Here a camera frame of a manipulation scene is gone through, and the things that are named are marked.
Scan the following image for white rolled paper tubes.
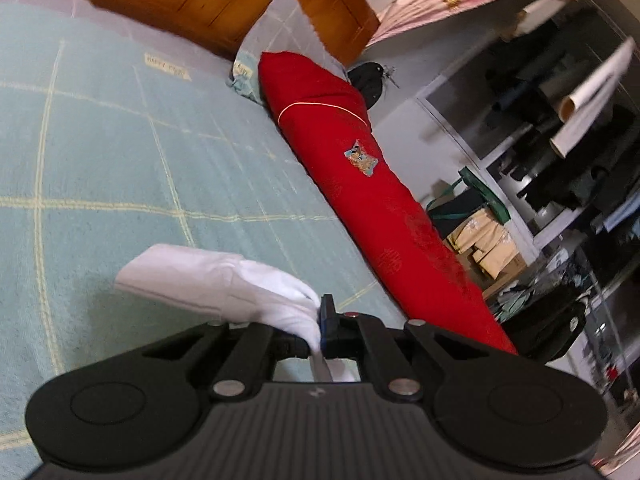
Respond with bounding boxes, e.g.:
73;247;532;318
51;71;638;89
550;36;636;158

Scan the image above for light green bed blanket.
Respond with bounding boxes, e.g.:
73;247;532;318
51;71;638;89
1;0;404;479

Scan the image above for black round hat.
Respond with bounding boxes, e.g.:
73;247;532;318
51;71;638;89
347;61;393;110

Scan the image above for green tote bag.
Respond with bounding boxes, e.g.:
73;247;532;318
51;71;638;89
425;167;511;240

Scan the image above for white t-shirt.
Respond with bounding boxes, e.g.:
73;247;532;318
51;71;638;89
115;244;356;382

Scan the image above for grey checked pillow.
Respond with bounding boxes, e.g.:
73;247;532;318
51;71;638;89
228;0;347;104

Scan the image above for red long bolster pillow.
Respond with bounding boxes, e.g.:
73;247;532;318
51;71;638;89
258;51;515;353

